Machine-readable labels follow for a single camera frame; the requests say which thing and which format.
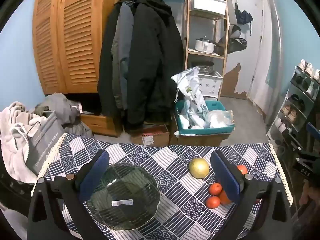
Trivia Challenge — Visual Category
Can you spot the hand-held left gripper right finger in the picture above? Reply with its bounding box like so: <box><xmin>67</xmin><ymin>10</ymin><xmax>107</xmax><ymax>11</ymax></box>
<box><xmin>210</xmin><ymin>150</ymin><xmax>293</xmax><ymax>240</ymax></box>

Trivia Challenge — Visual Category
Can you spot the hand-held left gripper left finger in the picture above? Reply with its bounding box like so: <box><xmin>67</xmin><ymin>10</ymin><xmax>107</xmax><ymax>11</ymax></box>
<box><xmin>27</xmin><ymin>149</ymin><xmax>110</xmax><ymax>240</ymax></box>

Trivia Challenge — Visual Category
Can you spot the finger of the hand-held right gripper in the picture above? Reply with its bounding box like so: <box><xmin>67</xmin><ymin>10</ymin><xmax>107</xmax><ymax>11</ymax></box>
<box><xmin>306</xmin><ymin>122</ymin><xmax>320</xmax><ymax>140</ymax></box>
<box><xmin>290</xmin><ymin>150</ymin><xmax>320</xmax><ymax>167</ymax></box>

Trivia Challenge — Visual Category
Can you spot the clear glass plate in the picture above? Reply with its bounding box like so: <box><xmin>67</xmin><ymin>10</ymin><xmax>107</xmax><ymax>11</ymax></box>
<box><xmin>86</xmin><ymin>162</ymin><xmax>160</xmax><ymax>231</ymax></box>

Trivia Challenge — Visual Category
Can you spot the shoe rack with shoes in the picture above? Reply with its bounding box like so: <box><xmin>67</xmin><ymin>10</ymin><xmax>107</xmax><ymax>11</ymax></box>
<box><xmin>274</xmin><ymin>59</ymin><xmax>320</xmax><ymax>135</ymax></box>

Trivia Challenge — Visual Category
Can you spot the plain cardboard box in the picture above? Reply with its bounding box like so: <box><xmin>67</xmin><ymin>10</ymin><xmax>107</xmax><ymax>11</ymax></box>
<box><xmin>175</xmin><ymin>130</ymin><xmax>232</xmax><ymax>147</ymax></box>

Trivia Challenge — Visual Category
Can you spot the metal shoe rack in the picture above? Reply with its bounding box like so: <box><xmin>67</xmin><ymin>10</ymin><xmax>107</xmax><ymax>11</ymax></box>
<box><xmin>266</xmin><ymin>66</ymin><xmax>320</xmax><ymax>150</ymax></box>

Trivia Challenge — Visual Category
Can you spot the wooden drawer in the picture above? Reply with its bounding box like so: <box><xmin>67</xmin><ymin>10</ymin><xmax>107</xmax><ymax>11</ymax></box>
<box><xmin>80</xmin><ymin>114</ymin><xmax>123</xmax><ymax>138</ymax></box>

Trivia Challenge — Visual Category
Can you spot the teal plastic basket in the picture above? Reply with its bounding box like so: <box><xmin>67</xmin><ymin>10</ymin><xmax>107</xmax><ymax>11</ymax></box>
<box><xmin>174</xmin><ymin>100</ymin><xmax>236</xmax><ymax>135</ymax></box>

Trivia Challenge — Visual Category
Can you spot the navy white patterned tablecloth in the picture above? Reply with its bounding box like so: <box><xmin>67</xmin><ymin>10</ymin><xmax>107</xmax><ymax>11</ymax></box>
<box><xmin>32</xmin><ymin>133</ymin><xmax>293</xmax><ymax>240</ymax></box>

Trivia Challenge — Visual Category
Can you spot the clear plastic bag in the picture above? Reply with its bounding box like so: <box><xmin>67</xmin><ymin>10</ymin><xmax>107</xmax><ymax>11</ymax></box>
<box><xmin>205</xmin><ymin>109</ymin><xmax>233</xmax><ymax>128</ymax></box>

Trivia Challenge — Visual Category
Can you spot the grey paper bag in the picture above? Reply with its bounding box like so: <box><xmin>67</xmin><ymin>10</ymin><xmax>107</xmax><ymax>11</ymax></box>
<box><xmin>25</xmin><ymin>110</ymin><xmax>67</xmax><ymax>177</ymax></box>

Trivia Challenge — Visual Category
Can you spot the labelled cardboard box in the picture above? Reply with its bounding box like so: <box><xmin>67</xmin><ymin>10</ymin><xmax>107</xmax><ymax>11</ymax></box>
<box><xmin>130</xmin><ymin>124</ymin><xmax>170</xmax><ymax>146</ymax></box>

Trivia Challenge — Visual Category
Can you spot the grey clothing pile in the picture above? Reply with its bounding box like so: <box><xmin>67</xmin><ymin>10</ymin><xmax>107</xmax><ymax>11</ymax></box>
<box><xmin>34</xmin><ymin>92</ymin><xmax>94</xmax><ymax>138</ymax></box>

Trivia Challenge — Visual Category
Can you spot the white rice bag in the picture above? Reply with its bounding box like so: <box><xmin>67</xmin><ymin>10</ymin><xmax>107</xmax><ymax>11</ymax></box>
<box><xmin>171</xmin><ymin>67</ymin><xmax>209</xmax><ymax>129</ymax></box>

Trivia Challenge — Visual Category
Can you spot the white perforated drawer box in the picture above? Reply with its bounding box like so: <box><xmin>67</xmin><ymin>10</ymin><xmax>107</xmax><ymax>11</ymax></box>
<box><xmin>197</xmin><ymin>71</ymin><xmax>223</xmax><ymax>98</ymax></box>

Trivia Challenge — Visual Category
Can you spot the white door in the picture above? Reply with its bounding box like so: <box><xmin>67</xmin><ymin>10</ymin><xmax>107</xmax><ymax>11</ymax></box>
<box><xmin>220</xmin><ymin>0</ymin><xmax>264</xmax><ymax>100</ymax></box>

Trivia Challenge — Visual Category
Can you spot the steel steamer pot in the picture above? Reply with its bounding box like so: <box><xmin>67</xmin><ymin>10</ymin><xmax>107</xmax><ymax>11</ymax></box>
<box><xmin>191</xmin><ymin>61</ymin><xmax>215</xmax><ymax>76</ymax></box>

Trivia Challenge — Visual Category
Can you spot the large grey hanging bag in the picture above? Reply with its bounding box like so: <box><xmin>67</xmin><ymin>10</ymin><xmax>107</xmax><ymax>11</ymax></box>
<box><xmin>217</xmin><ymin>37</ymin><xmax>248</xmax><ymax>55</ymax></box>

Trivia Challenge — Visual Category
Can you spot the large black hooded jacket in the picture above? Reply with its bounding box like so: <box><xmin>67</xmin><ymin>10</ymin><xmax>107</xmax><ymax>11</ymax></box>
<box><xmin>126</xmin><ymin>0</ymin><xmax>185</xmax><ymax>132</ymax></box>

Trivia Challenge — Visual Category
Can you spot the small grey hanging bag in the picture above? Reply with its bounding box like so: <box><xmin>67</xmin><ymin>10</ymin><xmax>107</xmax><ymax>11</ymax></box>
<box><xmin>226</xmin><ymin>25</ymin><xmax>242</xmax><ymax>39</ymax></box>

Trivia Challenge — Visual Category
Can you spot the wooden louvered wardrobe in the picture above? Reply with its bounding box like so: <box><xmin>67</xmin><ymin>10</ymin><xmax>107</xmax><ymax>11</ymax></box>
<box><xmin>32</xmin><ymin>0</ymin><xmax>120</xmax><ymax>94</ymax></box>

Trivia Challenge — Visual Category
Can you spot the dark blue umbrella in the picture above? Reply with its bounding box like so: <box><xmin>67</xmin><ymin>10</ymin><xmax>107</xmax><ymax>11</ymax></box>
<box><xmin>235</xmin><ymin>0</ymin><xmax>254</xmax><ymax>37</ymax></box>

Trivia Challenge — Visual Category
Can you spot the grey jacket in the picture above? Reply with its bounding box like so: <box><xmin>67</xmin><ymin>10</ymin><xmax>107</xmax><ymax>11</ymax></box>
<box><xmin>111</xmin><ymin>2</ymin><xmax>134</xmax><ymax>110</ymax></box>

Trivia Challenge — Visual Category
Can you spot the white cooking pot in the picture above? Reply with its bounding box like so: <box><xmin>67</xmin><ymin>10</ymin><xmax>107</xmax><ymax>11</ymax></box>
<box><xmin>195</xmin><ymin>36</ymin><xmax>216</xmax><ymax>53</ymax></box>

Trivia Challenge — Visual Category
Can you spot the wooden shelf rack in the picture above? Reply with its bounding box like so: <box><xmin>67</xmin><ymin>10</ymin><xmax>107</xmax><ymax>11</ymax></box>
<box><xmin>184</xmin><ymin>0</ymin><xmax>230</xmax><ymax>100</ymax></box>

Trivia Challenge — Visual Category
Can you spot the white storage box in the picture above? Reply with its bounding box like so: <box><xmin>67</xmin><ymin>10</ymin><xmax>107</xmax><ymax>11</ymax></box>
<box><xmin>189</xmin><ymin>0</ymin><xmax>227</xmax><ymax>15</ymax></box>

